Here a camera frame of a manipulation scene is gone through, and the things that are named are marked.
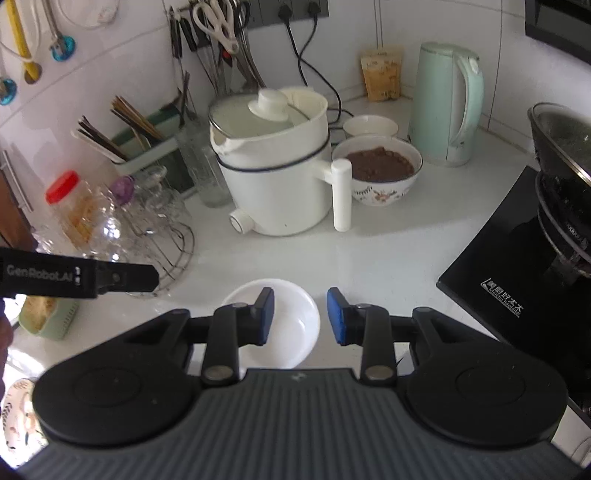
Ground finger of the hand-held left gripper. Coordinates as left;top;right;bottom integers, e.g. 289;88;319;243
95;261;161;296

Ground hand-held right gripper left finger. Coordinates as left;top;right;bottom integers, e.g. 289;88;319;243
124;286;276;386

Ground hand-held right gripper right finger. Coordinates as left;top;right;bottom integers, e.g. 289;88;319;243
326;286;468;385

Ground floral plate with dark rim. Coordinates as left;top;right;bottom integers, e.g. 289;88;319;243
0;378;49;459

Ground person's left hand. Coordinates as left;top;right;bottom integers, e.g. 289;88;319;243
0;298;14;370

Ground dried noodles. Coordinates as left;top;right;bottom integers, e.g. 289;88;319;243
24;296;58;330

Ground green plastic basket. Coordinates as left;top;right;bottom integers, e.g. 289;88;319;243
17;295;80;342

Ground brown wooden cutting board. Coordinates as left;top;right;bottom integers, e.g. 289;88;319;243
0;168;38;254

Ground red-lid plastic jar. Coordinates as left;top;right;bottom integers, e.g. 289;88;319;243
45;170;101;252

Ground tall clear glass tumbler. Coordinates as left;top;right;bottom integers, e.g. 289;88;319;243
177;124;232;209

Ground green chopstick holder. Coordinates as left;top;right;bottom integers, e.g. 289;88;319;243
110;110;195;191

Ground white electric cooking pot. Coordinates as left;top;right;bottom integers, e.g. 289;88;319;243
209;87;355;237

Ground floral bowl with brown food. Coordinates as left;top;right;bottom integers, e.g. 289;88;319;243
332;138;424;209

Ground black induction cooktop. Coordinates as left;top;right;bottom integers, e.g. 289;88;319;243
436;165;591;414

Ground small white bowl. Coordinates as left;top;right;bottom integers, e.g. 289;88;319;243
342;115;399;140

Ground row of hanging kitchen utensils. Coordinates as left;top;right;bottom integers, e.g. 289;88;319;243
167;0;267;114

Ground mint green electric kettle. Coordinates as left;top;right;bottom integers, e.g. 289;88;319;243
408;42;485;168

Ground brown snack packet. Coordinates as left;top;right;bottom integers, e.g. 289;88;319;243
360;45;404;103

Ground black range hood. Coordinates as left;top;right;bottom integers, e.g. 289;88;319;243
523;0;591;52

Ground round wire cup rack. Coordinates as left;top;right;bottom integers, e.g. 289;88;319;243
117;220;195;299

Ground steel cabinet handle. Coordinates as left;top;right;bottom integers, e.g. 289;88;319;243
0;148;34;214

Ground yellow-handled utensil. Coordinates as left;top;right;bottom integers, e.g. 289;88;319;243
4;0;41;80

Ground black power cable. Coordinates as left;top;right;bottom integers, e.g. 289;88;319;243
280;4;345;132

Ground white-handled scissors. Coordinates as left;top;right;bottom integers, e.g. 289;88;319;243
192;0;242;52

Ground grey wall power strip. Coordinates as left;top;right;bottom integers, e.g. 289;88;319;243
242;0;330;30

